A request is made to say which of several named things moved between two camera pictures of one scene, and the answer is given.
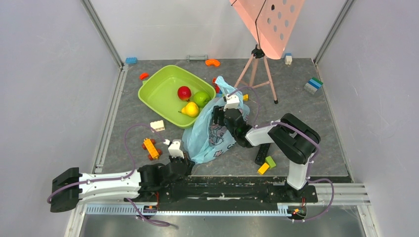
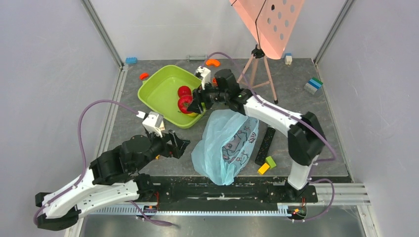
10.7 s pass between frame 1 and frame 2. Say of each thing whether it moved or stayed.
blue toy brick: stayed
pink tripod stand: stayed
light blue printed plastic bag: moved
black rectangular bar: stayed
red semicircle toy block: stayed
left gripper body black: moved
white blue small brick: stayed
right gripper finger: moved
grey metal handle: stayed
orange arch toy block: stayed
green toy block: stayed
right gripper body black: moved
